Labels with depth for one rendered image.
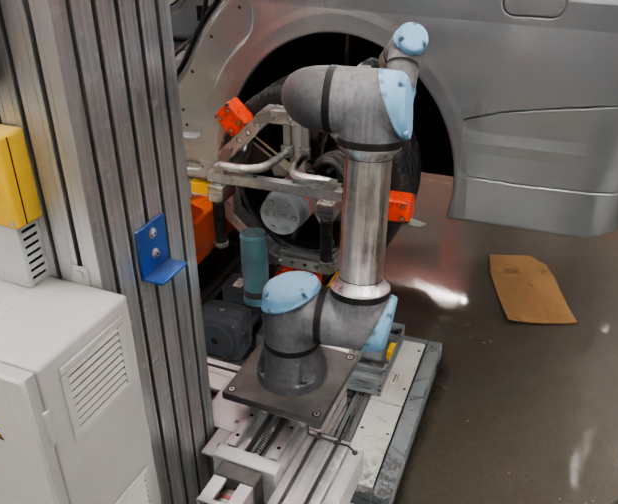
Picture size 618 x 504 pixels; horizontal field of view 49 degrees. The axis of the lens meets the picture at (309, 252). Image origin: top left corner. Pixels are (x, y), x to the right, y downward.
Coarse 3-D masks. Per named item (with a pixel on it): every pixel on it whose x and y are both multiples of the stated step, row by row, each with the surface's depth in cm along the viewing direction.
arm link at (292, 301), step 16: (288, 272) 137; (304, 272) 136; (272, 288) 132; (288, 288) 132; (304, 288) 131; (320, 288) 133; (272, 304) 130; (288, 304) 129; (304, 304) 130; (320, 304) 130; (272, 320) 132; (288, 320) 131; (304, 320) 130; (272, 336) 134; (288, 336) 132; (304, 336) 132; (288, 352) 135
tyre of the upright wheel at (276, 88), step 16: (256, 96) 212; (272, 96) 209; (256, 112) 214; (224, 144) 224; (416, 144) 221; (400, 160) 205; (416, 160) 219; (400, 176) 207; (416, 176) 221; (416, 192) 228; (400, 224) 217
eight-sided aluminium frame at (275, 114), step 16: (272, 112) 203; (256, 128) 207; (240, 144) 212; (224, 160) 217; (240, 192) 228; (240, 208) 229; (240, 224) 227; (256, 224) 230; (272, 240) 232; (272, 256) 228; (288, 256) 226; (304, 256) 229; (336, 256) 219; (320, 272) 224
